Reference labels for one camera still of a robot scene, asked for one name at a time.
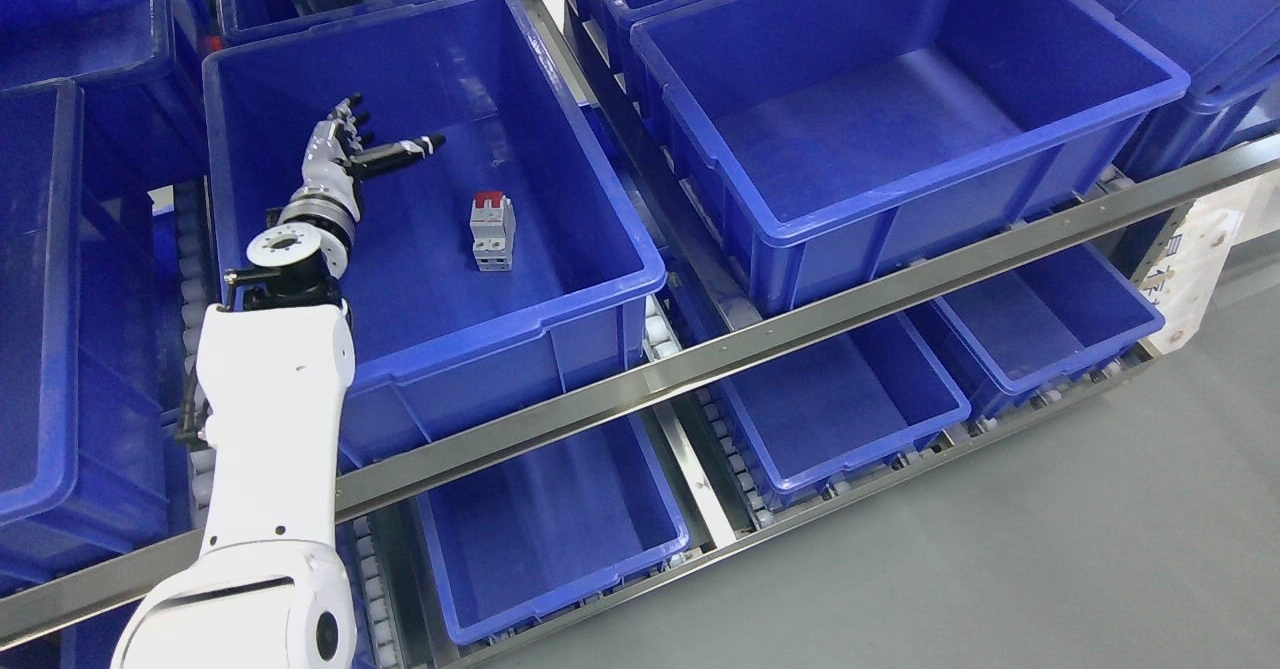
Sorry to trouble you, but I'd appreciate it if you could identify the white labelled board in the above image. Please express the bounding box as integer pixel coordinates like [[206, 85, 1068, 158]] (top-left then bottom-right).
[[1138, 180, 1260, 356]]

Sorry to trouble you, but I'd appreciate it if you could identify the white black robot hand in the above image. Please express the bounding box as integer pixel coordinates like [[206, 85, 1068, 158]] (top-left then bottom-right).
[[278, 92, 447, 239]]

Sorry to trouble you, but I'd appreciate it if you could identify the blue bin upper right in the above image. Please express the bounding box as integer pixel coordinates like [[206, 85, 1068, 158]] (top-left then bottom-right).
[[631, 0, 1190, 317]]

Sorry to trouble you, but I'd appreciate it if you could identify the blue bin far left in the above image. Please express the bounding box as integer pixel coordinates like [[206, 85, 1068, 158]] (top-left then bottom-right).
[[1, 78, 168, 595]]

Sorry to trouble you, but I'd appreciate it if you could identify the blue bin lower centre right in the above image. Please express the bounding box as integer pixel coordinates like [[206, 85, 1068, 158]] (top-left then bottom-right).
[[710, 312, 972, 510]]

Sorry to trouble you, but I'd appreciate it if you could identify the metal shelf rack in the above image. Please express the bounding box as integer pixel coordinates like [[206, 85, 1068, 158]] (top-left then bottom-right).
[[0, 0, 1280, 669]]

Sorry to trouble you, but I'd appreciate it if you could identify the blue bin top right corner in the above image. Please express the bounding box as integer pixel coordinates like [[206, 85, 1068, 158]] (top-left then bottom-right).
[[1096, 0, 1279, 180]]

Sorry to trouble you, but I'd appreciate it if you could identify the blue bin lower middle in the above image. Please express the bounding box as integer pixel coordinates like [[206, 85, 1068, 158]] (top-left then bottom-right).
[[416, 414, 690, 645]]

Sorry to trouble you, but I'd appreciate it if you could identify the blue bin lower far right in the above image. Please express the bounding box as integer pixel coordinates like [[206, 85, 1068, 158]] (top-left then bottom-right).
[[906, 242, 1165, 420]]

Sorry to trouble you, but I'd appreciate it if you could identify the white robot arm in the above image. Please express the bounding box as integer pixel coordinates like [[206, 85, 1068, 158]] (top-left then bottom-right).
[[111, 303, 358, 668]]

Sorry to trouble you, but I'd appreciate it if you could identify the blue bin under arm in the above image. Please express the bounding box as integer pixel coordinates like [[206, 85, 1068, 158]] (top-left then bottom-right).
[[204, 0, 666, 469]]

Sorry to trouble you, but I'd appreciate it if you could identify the grey circuit breaker red switch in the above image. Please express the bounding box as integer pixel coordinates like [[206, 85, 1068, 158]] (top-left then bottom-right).
[[468, 191, 517, 272]]

